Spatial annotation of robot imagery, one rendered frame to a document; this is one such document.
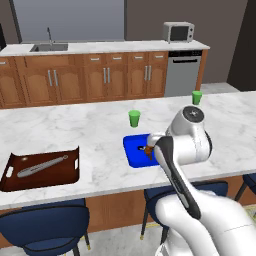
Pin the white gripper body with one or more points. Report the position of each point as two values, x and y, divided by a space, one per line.
154 138

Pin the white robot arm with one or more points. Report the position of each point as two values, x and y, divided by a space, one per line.
193 146

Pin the brown chicken drumstick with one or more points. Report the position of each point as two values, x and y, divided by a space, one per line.
148 152

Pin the blue tray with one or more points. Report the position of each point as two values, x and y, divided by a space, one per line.
135 155

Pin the dark brown tray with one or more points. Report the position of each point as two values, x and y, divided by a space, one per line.
50 175

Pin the green cup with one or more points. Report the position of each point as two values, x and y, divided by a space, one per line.
196 97
134 118

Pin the blue stool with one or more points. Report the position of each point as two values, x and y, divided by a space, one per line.
249 181
43 226
156 196

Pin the silver dishwasher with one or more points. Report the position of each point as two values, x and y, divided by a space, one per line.
182 75

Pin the wooden cupboard run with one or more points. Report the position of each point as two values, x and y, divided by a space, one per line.
83 80

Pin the silver microwave oven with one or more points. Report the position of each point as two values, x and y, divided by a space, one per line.
178 32

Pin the grey kitchen utensil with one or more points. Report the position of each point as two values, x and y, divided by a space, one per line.
40 166

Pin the steel tap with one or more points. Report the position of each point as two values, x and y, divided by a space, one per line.
50 35

